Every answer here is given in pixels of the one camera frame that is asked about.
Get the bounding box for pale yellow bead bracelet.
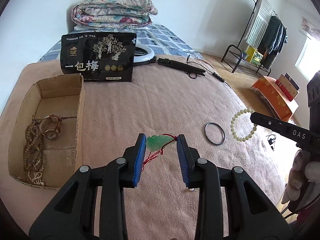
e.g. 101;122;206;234
230;108;258;143

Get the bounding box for brown wooden bead necklace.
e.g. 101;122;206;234
23;115;45;178

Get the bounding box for red strap wristwatch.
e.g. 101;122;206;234
39;114;62;140

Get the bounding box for green jade pendant red cord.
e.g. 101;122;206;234
141;133;180;172

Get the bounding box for red white gift box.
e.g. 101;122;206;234
276;73;300;101

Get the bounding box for white fluffy glove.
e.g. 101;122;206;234
281;150;319;207

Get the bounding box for orange cloth covered table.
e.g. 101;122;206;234
251;76;298;121

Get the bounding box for dark hanging clothes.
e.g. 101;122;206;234
258;15;287;70

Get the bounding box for yellow green box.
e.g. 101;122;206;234
246;46;263;66

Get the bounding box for open cardboard box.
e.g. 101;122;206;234
8;74;85;190

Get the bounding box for striped hanging cloth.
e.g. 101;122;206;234
244;0;274;48

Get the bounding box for black clothes rack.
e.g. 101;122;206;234
221;0;288;76

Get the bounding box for dark blue bangle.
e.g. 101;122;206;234
204;122;226;146

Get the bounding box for black folded tripod stand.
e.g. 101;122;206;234
156;58;206;76

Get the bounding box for pink brown blanket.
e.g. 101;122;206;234
1;61;293;239

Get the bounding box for blue checkered bed sheet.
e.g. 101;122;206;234
37;23;205;63

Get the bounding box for black snack bag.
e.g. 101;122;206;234
60;32;137;82

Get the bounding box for folded floral quilt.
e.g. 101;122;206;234
71;0;158;29

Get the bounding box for black cable with remote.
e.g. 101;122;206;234
186;54;232;88

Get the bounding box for white ring light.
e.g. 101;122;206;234
133;43;157;67

